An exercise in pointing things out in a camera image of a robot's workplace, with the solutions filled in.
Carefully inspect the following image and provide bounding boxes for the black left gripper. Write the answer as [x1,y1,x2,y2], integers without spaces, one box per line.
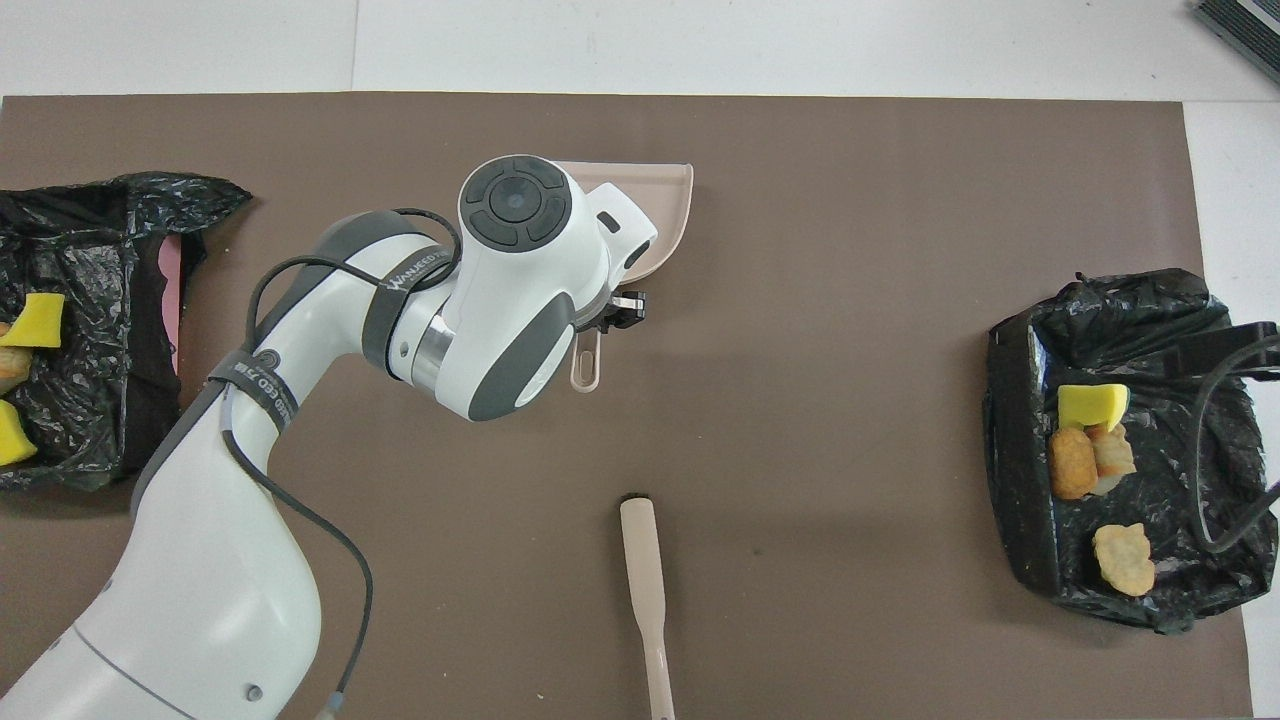
[598,289,650,333]

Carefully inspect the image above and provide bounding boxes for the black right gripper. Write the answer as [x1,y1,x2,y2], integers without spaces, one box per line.
[1150,321,1280,383]

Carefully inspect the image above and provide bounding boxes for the beige plastic dustpan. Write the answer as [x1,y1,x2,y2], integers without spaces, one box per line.
[553,160,695,394]

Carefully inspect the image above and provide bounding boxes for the plain yellow sponge chunk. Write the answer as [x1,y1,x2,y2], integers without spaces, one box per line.
[1057,383,1131,433]

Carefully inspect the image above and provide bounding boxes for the pale orange-backed pastry piece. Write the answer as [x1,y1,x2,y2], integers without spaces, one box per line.
[1086,422,1138,496]

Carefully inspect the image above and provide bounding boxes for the golden brown bread roll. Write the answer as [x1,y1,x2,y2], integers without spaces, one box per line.
[1049,427,1099,501]

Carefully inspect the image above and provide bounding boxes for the beige hand brush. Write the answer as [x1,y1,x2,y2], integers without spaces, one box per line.
[619,495,677,720]

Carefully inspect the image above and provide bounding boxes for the small yellow sponge piece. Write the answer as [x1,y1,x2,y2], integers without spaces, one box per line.
[0,292,67,350]

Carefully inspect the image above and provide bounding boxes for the orange striped sponge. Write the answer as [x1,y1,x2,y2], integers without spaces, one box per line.
[0,322,33,395]

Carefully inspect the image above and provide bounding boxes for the yellow and green sponge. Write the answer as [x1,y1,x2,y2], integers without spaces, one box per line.
[0,399,40,467]

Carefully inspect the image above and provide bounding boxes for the black bag lined bin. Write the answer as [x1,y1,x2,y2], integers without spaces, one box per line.
[982,268,1280,635]

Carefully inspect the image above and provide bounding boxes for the pink bin with black bag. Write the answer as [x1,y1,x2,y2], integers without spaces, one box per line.
[0,172,254,493]

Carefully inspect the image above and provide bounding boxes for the brown table mat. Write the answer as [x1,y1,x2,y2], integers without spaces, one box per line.
[0,92,1253,720]

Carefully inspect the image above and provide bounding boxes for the grey ribbed panel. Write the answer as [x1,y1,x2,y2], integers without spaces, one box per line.
[1193,0,1280,83]

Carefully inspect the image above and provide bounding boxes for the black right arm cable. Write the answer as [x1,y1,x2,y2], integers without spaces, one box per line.
[1190,335,1280,554]

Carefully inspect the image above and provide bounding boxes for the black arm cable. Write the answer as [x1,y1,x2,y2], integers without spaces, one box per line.
[218,207,467,719]
[1190,335,1280,554]

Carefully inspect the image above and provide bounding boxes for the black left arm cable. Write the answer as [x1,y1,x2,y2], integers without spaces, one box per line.
[218,207,467,719]

